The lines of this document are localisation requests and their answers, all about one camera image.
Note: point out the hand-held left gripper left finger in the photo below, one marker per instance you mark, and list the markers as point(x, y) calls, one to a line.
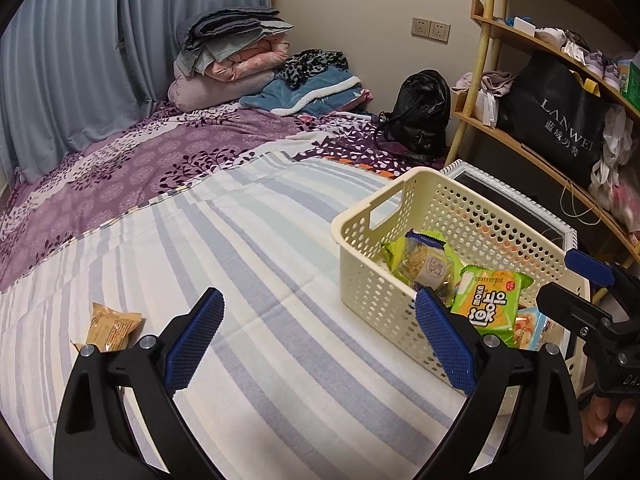
point(197, 340)

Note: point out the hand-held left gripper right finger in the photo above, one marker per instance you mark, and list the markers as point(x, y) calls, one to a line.
point(447, 340)

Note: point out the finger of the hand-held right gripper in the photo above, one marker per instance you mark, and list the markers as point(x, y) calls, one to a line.
point(570, 310)
point(587, 265)

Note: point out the light blue snack bag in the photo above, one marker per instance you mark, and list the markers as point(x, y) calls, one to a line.
point(532, 330)

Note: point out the green orange snack packet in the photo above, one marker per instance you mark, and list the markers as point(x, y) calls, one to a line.
point(492, 300)

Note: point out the green clear snack bag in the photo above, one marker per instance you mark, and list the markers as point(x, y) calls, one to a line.
point(420, 270)

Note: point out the small tan snack packet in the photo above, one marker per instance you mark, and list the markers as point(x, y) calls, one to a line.
point(110, 327)

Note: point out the cream perforated plastic basket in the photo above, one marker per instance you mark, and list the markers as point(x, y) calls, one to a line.
point(380, 280)

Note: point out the person's right hand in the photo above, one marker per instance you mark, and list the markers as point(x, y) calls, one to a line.
point(600, 420)

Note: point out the white plastic bags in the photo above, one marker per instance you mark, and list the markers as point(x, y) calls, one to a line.
point(615, 170)

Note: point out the black tote bag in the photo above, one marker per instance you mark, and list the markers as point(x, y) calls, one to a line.
point(555, 115)

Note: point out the purple floral bedsheet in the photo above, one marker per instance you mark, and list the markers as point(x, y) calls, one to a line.
point(150, 170)

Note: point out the wooden shelf rack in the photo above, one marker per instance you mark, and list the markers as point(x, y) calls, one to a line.
point(480, 125)

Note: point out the purple sneaker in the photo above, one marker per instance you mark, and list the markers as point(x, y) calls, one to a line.
point(595, 61)
point(613, 72)

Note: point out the green box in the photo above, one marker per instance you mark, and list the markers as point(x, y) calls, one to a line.
point(630, 75)

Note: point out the pinkish grey folded cloth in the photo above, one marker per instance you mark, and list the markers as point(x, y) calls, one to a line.
point(492, 84)

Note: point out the black backpack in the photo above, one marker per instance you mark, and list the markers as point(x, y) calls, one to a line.
point(420, 110)

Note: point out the white sneaker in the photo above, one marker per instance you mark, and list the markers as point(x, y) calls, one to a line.
point(550, 36)

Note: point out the small white box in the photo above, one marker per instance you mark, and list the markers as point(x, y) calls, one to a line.
point(525, 25)

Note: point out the pile of folded blankets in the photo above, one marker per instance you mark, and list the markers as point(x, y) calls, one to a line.
point(225, 80)

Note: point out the blue fleece garment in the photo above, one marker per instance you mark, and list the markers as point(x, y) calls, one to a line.
point(310, 95)

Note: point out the leopard print cloth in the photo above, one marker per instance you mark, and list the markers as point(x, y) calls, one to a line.
point(310, 67)

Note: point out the light blue curtain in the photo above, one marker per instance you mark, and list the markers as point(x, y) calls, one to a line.
point(100, 60)

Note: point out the folded grey blanket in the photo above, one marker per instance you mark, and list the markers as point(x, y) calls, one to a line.
point(235, 27)

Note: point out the beige wall socket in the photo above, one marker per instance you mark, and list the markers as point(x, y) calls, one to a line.
point(430, 29)

